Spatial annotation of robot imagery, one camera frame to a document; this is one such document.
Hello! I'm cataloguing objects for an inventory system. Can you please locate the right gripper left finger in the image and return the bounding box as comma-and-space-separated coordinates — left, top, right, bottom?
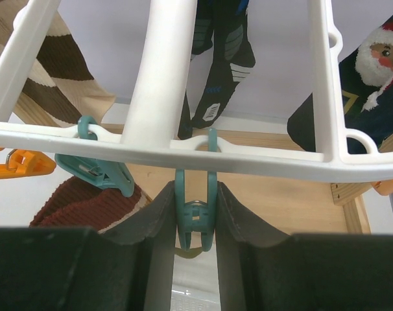
0, 182, 176, 310

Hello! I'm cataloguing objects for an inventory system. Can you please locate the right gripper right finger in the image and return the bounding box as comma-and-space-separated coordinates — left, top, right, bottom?
215, 183, 393, 310

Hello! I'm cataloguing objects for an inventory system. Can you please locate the teal clothes peg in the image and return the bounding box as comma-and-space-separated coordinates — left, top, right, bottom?
174, 127, 220, 252
54, 115, 136, 198

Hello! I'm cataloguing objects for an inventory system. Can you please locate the white round clip hanger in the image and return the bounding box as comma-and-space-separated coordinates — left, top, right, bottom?
0, 1, 393, 183

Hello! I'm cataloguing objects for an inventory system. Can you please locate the brown cream striped sock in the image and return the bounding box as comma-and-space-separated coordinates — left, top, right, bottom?
14, 14, 115, 128

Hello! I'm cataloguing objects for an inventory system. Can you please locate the black blue sport sock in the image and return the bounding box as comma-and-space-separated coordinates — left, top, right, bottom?
191, 1, 256, 129

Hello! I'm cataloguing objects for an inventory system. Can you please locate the white plastic basket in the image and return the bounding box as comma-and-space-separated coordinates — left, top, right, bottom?
170, 284, 221, 311

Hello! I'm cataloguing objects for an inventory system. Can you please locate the orange clothes peg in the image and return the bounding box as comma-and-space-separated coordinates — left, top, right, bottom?
0, 149, 56, 179

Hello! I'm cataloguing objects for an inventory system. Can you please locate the black santa sock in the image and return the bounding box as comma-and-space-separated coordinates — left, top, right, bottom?
287, 5, 393, 155

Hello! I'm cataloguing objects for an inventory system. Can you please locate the wooden hanging rack frame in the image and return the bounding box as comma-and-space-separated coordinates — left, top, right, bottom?
11, 90, 393, 235

